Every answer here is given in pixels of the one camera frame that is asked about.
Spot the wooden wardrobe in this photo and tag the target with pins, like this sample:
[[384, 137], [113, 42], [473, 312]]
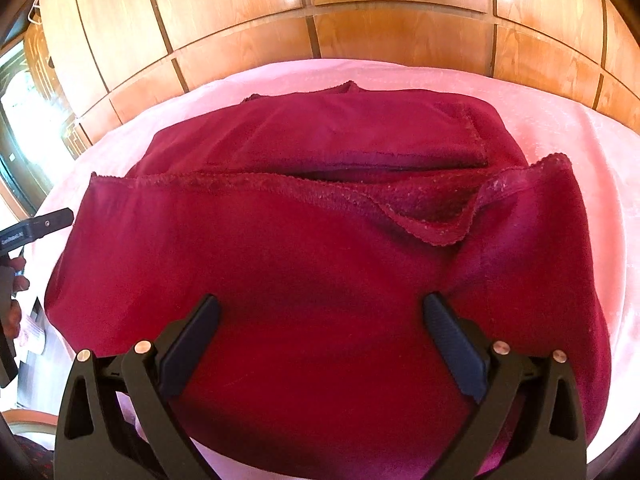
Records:
[[400, 35]]

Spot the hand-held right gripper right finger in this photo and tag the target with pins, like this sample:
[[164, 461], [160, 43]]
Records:
[[452, 345]]

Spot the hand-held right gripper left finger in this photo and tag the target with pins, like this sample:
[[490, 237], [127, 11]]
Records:
[[192, 345]]

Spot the white papers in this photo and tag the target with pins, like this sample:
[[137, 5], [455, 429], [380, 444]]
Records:
[[35, 330]]

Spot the glass panelled door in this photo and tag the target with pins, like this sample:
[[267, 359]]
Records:
[[30, 110]]

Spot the wooden chair with red seat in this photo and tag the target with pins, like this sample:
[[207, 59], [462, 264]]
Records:
[[30, 417]]

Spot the pink bedspread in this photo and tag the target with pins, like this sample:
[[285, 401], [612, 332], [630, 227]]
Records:
[[575, 125]]

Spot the person's left hand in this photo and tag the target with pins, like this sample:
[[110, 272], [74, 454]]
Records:
[[14, 317]]

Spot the dark red fleece cloth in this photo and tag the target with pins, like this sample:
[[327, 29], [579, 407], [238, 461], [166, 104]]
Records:
[[320, 260]]

